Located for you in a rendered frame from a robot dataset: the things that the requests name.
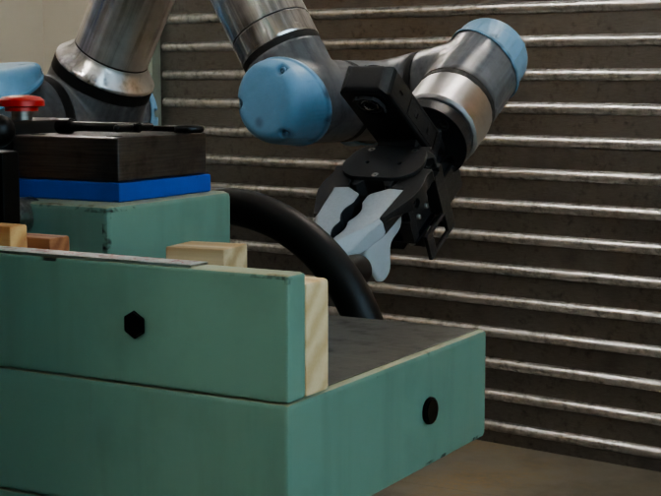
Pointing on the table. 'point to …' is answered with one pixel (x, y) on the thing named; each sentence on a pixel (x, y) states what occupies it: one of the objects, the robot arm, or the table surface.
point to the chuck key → (99, 126)
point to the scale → (102, 257)
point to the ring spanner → (180, 128)
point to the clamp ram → (11, 205)
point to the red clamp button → (22, 102)
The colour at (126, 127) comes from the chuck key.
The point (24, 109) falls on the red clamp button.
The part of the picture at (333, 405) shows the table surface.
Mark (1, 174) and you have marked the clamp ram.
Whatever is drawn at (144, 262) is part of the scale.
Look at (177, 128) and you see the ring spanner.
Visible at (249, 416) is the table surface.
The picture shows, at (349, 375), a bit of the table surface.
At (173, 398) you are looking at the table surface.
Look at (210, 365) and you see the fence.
